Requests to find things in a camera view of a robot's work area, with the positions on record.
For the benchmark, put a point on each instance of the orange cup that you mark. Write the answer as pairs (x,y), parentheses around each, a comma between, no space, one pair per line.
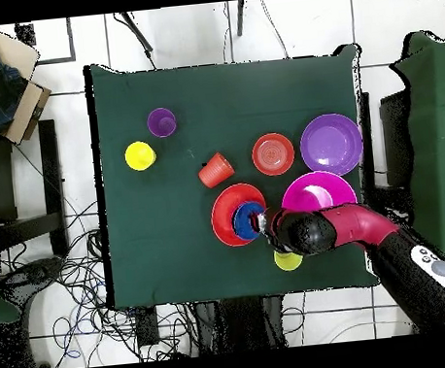
(215,171)

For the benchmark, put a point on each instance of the large orange bowl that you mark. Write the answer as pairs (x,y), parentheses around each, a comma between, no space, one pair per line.
(223,211)

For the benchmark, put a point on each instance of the small blue bowl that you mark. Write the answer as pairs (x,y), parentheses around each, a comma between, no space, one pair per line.
(243,221)

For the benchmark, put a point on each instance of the small orange bowl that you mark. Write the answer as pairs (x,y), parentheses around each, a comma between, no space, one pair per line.
(273,154)

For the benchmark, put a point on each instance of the large pink bowl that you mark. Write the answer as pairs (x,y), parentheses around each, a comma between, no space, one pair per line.
(297,194)

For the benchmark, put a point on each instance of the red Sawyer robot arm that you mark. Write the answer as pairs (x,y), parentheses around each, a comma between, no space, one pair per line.
(367,224)

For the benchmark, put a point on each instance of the dark green tablecloth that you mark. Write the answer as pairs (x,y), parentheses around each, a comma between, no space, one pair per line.
(173,235)

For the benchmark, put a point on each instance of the purple cup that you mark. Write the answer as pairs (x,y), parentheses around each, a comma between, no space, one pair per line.
(162,122)

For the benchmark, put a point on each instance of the bright yellow cup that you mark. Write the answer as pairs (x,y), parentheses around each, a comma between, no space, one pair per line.
(139,155)

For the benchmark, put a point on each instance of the pale yellow cup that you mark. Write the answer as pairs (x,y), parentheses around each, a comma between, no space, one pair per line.
(288,262)

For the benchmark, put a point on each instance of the purple bowl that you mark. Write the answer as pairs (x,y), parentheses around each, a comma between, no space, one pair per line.
(332,145)

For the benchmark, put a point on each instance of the black tripod leg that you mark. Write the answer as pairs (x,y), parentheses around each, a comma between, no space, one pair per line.
(240,18)
(137,32)

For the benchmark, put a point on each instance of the black stool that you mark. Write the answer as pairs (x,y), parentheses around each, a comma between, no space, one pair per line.
(51,169)

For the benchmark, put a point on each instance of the black box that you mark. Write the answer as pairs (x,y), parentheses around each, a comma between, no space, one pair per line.
(396,140)

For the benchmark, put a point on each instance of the cardboard box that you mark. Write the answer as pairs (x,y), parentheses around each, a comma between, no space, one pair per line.
(24,109)

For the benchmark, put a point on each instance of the black pedestal foot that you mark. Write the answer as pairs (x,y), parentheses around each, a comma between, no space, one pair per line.
(35,272)

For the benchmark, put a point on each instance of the black square frame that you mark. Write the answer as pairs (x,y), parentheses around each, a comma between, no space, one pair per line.
(71,42)

